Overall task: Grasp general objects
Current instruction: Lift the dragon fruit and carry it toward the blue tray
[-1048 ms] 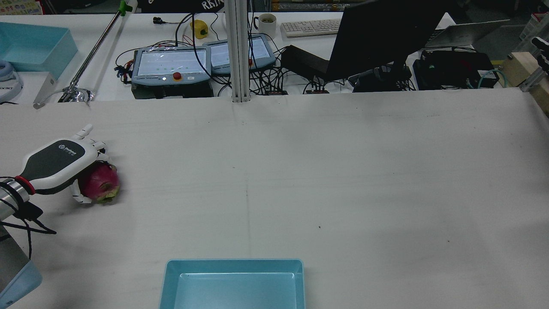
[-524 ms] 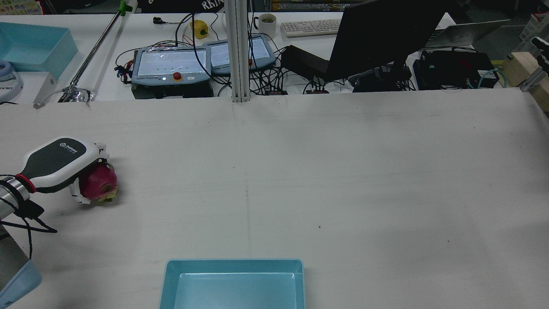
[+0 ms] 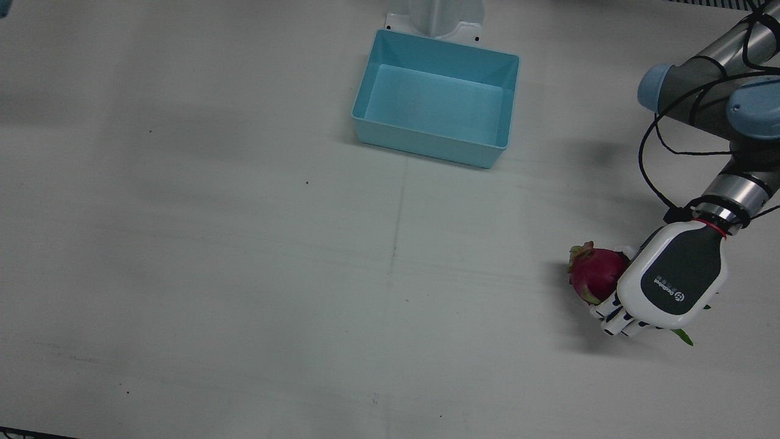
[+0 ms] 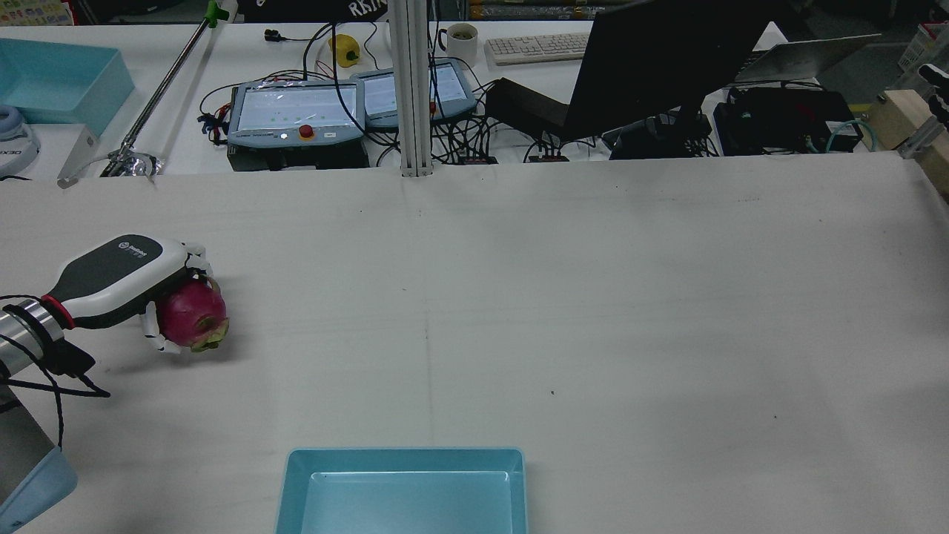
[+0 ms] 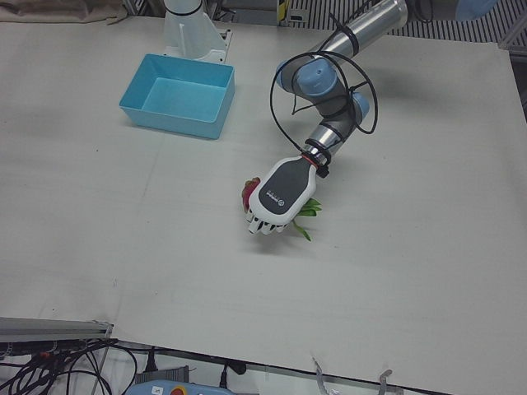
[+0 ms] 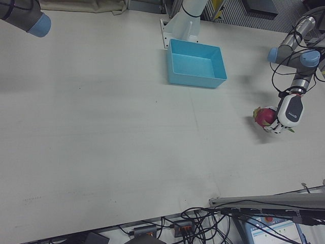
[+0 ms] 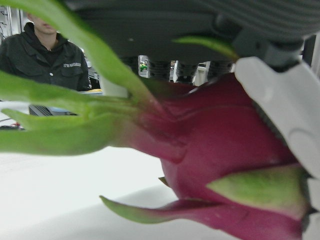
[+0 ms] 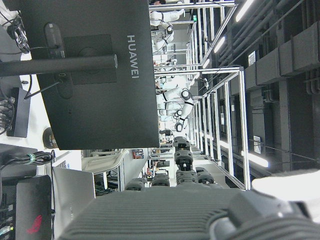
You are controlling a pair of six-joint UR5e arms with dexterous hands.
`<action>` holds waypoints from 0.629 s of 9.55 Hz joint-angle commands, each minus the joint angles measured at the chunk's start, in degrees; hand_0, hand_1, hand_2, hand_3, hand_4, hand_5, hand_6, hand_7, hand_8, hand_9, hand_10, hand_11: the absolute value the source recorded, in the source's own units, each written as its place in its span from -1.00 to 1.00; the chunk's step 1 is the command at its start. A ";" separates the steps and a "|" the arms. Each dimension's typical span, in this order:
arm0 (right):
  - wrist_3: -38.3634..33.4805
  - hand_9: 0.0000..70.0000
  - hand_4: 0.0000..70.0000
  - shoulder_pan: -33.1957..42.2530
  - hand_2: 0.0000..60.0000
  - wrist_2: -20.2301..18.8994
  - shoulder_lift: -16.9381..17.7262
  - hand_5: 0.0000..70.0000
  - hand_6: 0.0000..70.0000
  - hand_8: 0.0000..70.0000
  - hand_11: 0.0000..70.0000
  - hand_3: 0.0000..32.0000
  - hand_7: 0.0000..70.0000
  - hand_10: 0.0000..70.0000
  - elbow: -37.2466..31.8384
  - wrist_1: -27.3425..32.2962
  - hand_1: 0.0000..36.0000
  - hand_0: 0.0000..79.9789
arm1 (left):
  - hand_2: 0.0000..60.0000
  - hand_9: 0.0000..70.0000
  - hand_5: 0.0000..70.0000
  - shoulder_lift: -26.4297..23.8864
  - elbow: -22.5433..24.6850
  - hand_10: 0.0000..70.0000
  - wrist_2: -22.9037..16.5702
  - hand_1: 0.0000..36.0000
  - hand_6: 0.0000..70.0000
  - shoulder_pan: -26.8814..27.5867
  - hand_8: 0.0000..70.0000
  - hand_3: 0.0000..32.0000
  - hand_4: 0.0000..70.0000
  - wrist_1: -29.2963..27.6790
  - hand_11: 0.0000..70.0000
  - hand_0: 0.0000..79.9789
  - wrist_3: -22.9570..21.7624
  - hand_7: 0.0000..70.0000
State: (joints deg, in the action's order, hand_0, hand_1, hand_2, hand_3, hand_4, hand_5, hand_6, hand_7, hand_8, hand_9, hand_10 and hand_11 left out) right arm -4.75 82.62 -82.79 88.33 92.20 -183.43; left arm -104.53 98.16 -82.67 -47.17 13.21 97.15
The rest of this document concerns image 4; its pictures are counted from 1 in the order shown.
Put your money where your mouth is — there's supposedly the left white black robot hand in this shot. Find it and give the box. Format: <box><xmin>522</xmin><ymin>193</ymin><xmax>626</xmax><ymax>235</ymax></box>
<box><xmin>41</xmin><ymin>234</ymin><xmax>216</xmax><ymax>356</ymax></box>

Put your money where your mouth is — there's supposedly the red dragon fruit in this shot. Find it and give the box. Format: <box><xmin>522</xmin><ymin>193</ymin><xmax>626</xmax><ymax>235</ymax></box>
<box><xmin>156</xmin><ymin>275</ymin><xmax>231</xmax><ymax>354</ymax></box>

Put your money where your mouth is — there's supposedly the crumpled aluminium foil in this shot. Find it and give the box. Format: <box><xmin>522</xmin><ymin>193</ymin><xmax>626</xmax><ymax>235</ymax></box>
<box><xmin>110</xmin><ymin>147</ymin><xmax>162</xmax><ymax>180</ymax></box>

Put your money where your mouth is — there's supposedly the white round device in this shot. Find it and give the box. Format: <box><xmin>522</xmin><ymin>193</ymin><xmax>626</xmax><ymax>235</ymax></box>
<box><xmin>0</xmin><ymin>104</ymin><xmax>42</xmax><ymax>179</ymax></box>

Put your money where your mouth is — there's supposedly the light blue storage box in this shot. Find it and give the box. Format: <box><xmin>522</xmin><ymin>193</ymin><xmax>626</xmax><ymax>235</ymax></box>
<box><xmin>0</xmin><ymin>38</ymin><xmax>136</xmax><ymax>139</ymax></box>

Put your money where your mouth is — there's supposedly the metal rod with green grip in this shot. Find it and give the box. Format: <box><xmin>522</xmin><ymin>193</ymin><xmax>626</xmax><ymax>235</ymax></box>
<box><xmin>99</xmin><ymin>0</ymin><xmax>232</xmax><ymax>179</ymax></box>

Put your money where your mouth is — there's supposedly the black box under pendant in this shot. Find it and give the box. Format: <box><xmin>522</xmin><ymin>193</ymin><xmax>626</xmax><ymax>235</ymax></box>
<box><xmin>227</xmin><ymin>139</ymin><xmax>371</xmax><ymax>173</ymax></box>

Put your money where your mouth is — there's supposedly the large grey teach pendant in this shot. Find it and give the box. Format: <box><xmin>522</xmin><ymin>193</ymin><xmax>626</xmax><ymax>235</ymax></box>
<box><xmin>227</xmin><ymin>79</ymin><xmax>368</xmax><ymax>150</ymax></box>

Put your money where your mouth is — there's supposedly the colourful printed box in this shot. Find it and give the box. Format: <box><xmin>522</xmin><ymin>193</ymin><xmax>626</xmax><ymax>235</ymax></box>
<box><xmin>0</xmin><ymin>0</ymin><xmax>75</xmax><ymax>27</ymax></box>

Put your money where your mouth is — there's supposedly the yellow bell pepper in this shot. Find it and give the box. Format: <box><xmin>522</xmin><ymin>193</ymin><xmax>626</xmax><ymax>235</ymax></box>
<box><xmin>328</xmin><ymin>33</ymin><xmax>362</xmax><ymax>69</ymax></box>

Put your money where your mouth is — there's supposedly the light blue plastic bin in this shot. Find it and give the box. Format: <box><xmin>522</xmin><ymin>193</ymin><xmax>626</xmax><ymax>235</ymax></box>
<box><xmin>275</xmin><ymin>447</ymin><xmax>529</xmax><ymax>534</ymax></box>

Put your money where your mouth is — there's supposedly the small grey teach pendant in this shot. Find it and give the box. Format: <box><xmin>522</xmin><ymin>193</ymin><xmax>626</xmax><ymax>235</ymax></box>
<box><xmin>351</xmin><ymin>57</ymin><xmax>477</xmax><ymax>132</ymax></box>

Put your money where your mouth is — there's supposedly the white mug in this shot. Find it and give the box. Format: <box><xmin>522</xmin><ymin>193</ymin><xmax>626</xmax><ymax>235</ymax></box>
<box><xmin>437</xmin><ymin>22</ymin><xmax>480</xmax><ymax>69</ymax></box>

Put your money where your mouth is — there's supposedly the black power adapter box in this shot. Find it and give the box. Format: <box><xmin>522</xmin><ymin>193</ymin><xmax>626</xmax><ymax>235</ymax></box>
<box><xmin>485</xmin><ymin>77</ymin><xmax>588</xmax><ymax>139</ymax></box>

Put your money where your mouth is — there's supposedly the white keyboard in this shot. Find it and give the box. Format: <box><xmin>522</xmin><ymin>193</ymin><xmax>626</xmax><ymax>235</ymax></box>
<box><xmin>484</xmin><ymin>33</ymin><xmax>592</xmax><ymax>67</ymax></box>

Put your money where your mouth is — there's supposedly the black monitor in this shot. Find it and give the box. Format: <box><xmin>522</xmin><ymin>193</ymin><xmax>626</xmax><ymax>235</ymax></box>
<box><xmin>565</xmin><ymin>0</ymin><xmax>776</xmax><ymax>161</ymax></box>

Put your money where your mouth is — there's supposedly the black electronics box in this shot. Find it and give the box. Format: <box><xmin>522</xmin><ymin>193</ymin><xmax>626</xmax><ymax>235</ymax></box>
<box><xmin>713</xmin><ymin>87</ymin><xmax>865</xmax><ymax>157</ymax></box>

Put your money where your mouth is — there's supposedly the grey laptop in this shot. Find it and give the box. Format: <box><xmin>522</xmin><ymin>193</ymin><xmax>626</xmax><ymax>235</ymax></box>
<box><xmin>734</xmin><ymin>33</ymin><xmax>883</xmax><ymax>84</ymax></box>

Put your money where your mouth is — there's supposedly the wooden block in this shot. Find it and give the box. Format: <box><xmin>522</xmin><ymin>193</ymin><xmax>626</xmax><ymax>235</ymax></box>
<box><xmin>863</xmin><ymin>89</ymin><xmax>949</xmax><ymax>198</ymax></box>

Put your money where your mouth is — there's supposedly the black white clamp device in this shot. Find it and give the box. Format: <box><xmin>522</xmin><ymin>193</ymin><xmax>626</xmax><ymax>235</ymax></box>
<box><xmin>918</xmin><ymin>63</ymin><xmax>949</xmax><ymax>128</ymax></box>

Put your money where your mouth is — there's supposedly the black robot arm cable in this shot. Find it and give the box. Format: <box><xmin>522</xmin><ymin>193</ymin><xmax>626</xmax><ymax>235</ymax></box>
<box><xmin>0</xmin><ymin>294</ymin><xmax>112</xmax><ymax>453</ymax></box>

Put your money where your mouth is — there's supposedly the white bent bracket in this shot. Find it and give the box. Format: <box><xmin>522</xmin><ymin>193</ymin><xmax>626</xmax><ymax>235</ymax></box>
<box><xmin>57</xmin><ymin>125</ymin><xmax>102</xmax><ymax>191</ymax></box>

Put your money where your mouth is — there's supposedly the small black switch with cable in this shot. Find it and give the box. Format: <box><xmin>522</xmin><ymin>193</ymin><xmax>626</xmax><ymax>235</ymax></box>
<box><xmin>263</xmin><ymin>28</ymin><xmax>331</xmax><ymax>45</ymax></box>

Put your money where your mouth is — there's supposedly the aluminium profile post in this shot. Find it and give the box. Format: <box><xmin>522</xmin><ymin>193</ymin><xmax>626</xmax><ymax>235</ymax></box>
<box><xmin>388</xmin><ymin>0</ymin><xmax>434</xmax><ymax>178</ymax></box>

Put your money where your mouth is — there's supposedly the teal cable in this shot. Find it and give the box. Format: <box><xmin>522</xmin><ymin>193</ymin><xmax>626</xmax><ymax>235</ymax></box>
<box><xmin>824</xmin><ymin>119</ymin><xmax>877</xmax><ymax>154</ymax></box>

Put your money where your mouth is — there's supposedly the aluminium angle bracket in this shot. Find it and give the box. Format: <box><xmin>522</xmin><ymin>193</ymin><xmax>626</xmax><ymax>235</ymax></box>
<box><xmin>899</xmin><ymin>119</ymin><xmax>949</xmax><ymax>161</ymax></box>

